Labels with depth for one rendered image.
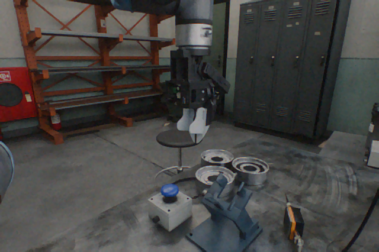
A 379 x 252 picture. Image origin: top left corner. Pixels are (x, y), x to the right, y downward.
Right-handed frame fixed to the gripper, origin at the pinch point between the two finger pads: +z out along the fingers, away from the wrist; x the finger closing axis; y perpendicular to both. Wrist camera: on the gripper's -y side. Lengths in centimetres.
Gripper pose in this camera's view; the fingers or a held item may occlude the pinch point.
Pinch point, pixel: (198, 136)
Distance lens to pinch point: 54.6
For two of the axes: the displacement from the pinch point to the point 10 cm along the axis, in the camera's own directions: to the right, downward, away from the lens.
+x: 7.4, 2.0, -6.4
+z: 0.0, 9.5, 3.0
